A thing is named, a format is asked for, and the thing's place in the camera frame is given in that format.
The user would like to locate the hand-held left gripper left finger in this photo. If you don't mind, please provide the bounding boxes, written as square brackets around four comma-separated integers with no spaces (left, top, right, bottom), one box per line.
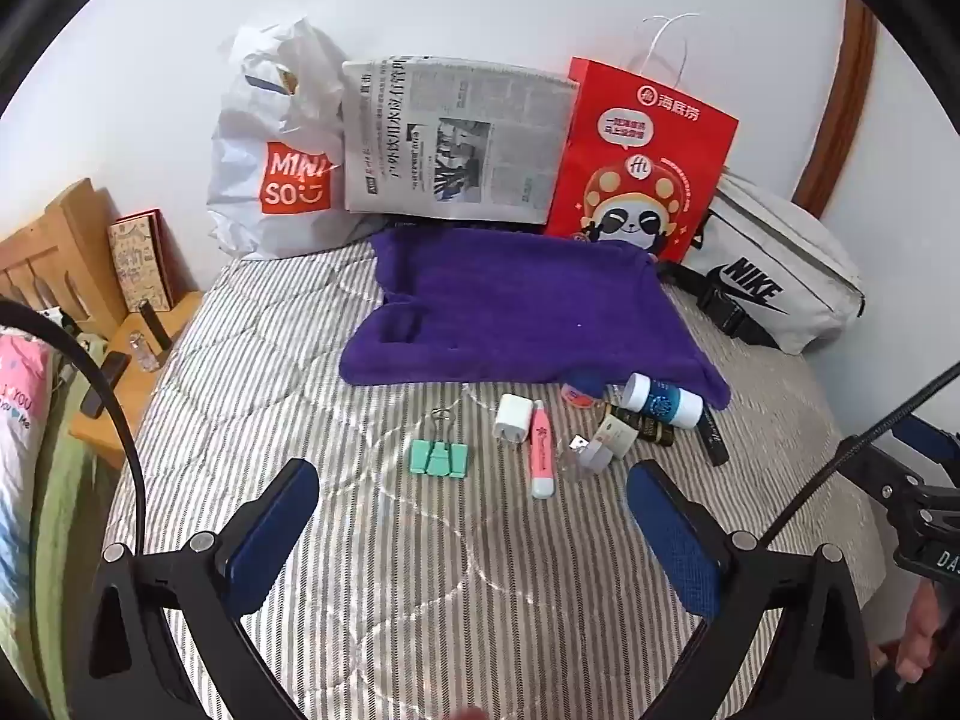
[88,457,322,720]

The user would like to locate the pink highlighter pen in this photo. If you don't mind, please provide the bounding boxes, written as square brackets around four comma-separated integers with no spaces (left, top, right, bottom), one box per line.
[529,400,557,500]

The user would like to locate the purple towel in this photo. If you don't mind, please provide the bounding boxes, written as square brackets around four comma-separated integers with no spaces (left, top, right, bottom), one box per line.
[339,229,733,413]

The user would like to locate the green binder clip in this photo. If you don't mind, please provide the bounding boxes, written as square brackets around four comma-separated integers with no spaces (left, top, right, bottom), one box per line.
[409,406,470,479]

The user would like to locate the folded newspaper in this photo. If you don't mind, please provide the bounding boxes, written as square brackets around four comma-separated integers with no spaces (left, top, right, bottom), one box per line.
[341,54,583,230]

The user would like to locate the black binder clip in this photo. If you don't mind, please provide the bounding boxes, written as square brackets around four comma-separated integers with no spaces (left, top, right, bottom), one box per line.
[694,409,731,467]

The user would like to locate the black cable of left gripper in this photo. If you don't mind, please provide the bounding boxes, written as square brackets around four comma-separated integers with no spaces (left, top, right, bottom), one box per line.
[0,298,145,550]

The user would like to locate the white charger plug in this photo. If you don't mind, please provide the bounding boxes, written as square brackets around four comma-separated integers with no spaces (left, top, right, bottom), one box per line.
[493,392,534,446]

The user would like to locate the red paper bag with panda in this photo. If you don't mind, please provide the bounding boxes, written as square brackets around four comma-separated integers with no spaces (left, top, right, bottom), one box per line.
[544,13,740,264]

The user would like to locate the small clear bottle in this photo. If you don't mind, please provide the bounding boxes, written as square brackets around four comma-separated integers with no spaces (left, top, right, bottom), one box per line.
[127,330,161,373]

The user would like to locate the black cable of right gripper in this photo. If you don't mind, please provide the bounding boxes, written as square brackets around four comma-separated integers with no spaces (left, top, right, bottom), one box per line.
[761,360,960,542]

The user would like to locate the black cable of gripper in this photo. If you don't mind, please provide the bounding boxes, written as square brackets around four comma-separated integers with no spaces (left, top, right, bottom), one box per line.
[0,298,145,550]
[761,360,960,542]

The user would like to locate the white plastic shopping bag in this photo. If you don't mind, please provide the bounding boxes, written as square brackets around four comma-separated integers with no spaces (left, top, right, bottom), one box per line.
[206,15,376,262]

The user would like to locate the blue and white bottle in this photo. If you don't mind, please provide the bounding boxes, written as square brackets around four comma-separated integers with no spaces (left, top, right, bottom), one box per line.
[621,373,705,429]

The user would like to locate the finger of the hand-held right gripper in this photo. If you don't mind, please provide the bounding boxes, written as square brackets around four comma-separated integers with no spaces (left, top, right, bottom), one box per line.
[892,416,960,467]
[862,457,960,520]

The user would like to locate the wooden bedside table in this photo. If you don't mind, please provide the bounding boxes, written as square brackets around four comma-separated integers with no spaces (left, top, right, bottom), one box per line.
[71,291,205,470]

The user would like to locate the brown wooden door frame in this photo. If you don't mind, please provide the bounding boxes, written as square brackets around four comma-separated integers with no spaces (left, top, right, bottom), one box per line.
[793,0,879,220]

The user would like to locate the black phone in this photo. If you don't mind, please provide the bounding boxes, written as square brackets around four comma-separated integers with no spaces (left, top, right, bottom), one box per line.
[81,351,129,419]

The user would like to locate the pink bottle with blue cap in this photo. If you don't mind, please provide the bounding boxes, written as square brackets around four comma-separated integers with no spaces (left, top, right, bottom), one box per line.
[562,371,602,408]

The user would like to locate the red book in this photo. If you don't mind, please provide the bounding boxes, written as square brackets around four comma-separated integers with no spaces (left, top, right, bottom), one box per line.
[116,208,197,308]

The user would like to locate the patterned book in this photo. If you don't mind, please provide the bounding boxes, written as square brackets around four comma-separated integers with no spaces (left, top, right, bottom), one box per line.
[107,214,175,312]

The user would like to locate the white waist bag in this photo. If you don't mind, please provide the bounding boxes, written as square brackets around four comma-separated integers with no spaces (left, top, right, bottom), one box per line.
[667,169,868,358]

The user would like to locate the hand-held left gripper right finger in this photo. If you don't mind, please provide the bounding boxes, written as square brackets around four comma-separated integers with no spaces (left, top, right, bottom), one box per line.
[627,459,875,720]

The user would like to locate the striped grey blanket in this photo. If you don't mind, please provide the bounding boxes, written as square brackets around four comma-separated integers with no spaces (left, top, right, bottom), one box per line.
[101,240,887,720]

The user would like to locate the white label roll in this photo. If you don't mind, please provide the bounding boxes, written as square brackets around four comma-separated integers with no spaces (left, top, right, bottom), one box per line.
[596,415,639,463]

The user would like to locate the black box with gold print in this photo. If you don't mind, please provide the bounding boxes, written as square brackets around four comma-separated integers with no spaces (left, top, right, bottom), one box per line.
[604,405,676,450]

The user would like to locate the person's right hand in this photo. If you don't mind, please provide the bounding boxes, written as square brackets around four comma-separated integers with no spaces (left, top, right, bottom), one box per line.
[896,581,960,685]

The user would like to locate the black stick-shaped item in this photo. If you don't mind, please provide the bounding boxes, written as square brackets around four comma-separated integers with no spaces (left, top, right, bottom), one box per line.
[138,300,167,353]

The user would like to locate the green cloth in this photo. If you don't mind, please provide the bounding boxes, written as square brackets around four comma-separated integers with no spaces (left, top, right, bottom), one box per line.
[30,337,115,698]

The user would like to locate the pink printed pillow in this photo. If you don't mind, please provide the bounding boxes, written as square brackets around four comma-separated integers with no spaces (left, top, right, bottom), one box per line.
[0,326,55,683]

